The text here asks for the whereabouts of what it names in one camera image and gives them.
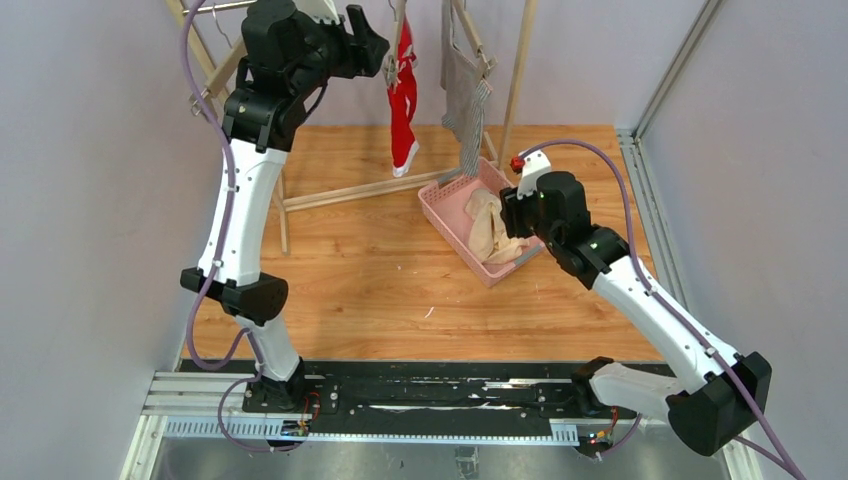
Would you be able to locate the wooden clip hanger red underwear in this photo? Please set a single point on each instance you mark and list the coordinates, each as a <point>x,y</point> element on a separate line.
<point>395,40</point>

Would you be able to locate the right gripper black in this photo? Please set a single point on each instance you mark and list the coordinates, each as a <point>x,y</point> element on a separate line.
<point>511,216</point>

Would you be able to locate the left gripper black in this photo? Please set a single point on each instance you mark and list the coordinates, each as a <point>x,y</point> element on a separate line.
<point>361,43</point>

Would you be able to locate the pink plastic basket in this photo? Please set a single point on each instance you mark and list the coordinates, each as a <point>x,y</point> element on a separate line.
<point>442,203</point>

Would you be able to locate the wooden clothes rack frame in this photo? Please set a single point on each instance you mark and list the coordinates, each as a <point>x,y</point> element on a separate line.
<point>497,154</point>

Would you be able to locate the grey striped underwear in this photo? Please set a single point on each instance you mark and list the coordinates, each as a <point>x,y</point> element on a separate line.
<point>466,93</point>

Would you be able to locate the wooden clip hanger striped underwear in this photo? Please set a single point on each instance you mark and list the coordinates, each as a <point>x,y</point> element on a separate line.
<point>485,62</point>

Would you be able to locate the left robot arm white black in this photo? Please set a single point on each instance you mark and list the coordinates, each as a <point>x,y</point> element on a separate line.
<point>293,49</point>

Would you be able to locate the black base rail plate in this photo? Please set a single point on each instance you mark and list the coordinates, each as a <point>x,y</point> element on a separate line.
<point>525,403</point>

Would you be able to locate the wooden clip hanger cream underwear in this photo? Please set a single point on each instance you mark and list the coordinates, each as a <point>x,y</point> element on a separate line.
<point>215,87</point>

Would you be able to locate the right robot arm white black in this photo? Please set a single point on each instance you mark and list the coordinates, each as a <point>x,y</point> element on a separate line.
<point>713,392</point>

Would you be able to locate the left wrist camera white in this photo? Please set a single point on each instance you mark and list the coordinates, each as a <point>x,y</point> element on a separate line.
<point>323,12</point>

